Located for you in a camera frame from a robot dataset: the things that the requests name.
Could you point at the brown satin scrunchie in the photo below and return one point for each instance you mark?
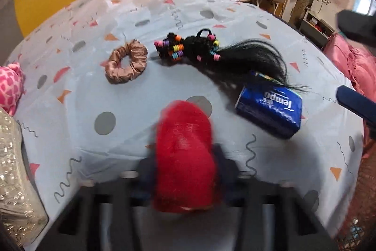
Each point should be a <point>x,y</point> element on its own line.
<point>126,63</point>

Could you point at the pink spotted plush toy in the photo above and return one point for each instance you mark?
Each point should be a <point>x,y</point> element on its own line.
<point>11,87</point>

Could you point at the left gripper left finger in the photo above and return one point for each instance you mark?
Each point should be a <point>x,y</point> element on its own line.
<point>79,225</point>

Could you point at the black hair extension with beads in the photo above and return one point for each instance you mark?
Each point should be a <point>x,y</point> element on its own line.
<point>252,62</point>

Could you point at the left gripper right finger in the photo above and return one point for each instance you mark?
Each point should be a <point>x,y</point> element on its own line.
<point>272,217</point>

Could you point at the blue Tempo tissue pack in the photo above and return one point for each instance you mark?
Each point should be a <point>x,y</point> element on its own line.
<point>276,110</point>

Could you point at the wicker chair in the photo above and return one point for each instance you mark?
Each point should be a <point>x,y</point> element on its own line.
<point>358,230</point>

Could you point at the ornate silver tissue box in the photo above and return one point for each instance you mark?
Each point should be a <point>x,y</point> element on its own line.
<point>22,212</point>

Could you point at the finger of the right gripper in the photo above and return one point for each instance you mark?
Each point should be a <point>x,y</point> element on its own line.
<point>357,27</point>
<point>357,103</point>

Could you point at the patterned white tablecloth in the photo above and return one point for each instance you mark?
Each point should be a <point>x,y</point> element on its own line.
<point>76,124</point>

